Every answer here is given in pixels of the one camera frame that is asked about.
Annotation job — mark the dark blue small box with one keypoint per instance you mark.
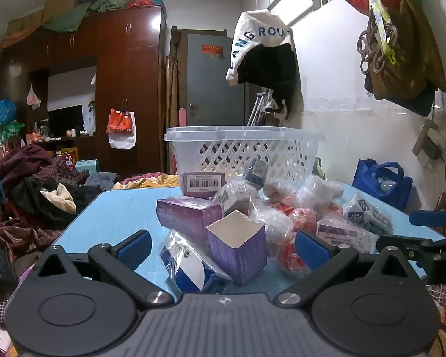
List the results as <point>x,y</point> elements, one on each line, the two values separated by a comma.
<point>256,171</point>

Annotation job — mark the blue fabric shopping bag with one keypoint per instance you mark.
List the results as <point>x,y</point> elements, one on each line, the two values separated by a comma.
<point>390,189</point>

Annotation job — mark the purple box with white label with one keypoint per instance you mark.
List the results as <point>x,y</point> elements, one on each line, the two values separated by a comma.
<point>204,184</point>

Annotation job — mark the red item in plastic bag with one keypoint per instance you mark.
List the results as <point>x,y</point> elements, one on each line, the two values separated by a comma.
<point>290,256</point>

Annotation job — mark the green cloth bundle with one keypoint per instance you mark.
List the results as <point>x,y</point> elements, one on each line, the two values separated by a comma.
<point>70,16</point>

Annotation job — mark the grey metal door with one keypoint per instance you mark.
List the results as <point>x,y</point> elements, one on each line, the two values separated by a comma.
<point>208,81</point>

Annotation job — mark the cardboard box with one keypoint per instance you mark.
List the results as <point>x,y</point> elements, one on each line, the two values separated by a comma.
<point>29,20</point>

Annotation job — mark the blue box with pale lettering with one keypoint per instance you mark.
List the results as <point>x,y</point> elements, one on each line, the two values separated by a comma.
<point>186,276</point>

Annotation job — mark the long purple box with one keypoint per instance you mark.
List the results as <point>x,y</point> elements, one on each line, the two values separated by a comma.
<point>186,215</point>

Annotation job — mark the white plastic lattice basket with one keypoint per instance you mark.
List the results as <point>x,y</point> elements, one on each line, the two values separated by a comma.
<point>208,156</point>

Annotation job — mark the small white and red bag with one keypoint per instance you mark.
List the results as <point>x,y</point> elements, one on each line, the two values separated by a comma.
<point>32,98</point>

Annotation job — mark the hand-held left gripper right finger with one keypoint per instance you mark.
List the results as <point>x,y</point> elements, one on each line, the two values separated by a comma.
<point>312,248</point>

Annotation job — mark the orange and white plastic bag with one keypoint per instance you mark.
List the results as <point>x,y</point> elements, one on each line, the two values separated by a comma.
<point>120,126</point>

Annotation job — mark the wall power socket with charger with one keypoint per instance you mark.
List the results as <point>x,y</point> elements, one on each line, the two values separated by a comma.
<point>431,145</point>

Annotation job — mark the red and blue bundle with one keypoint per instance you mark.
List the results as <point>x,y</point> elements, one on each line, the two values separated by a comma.
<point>147,0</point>

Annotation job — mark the purple and white flat box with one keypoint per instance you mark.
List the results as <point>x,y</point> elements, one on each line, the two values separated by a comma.
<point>342,236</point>

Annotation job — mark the crumpled clear plastic bag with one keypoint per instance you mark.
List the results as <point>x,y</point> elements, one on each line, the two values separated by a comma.
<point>271,221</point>

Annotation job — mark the pile of dark clothes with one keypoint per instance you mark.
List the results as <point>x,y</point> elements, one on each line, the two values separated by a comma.
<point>33,182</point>

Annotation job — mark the black hanging bag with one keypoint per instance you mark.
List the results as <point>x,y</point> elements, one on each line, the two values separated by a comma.
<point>412,102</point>

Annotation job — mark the brown hanging bag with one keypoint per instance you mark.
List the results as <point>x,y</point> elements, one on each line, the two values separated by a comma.
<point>412,52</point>

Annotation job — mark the brown wooden wardrobe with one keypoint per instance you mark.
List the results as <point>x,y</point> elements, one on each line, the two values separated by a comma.
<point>130,74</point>

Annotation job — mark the pale bagged item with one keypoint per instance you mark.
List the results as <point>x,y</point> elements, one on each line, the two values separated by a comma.
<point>319,193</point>

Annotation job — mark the wooden planks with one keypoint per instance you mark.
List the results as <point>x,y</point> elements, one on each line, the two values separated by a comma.
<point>173,81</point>

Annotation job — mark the blue plastic bag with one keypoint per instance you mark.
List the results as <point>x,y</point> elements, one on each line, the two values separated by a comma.
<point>2,113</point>

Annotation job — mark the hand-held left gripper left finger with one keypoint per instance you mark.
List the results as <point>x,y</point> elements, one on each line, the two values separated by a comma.
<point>134,247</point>

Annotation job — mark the black television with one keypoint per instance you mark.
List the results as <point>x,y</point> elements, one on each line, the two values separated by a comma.
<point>65,121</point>

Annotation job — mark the small white box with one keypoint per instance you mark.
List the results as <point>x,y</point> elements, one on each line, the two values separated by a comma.
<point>230,196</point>

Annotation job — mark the black and white patterned box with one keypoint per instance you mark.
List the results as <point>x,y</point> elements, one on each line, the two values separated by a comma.
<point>361,212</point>

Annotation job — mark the orange yellow blanket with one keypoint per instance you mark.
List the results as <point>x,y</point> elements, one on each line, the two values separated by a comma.
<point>152,181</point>

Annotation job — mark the teal box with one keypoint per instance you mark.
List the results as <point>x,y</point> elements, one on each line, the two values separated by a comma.
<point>86,166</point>

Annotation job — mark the open purple carton box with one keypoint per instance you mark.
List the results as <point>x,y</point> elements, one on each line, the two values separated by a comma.
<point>241,256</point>

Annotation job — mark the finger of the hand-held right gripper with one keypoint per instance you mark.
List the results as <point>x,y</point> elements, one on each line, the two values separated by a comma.
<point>412,249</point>
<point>431,218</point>

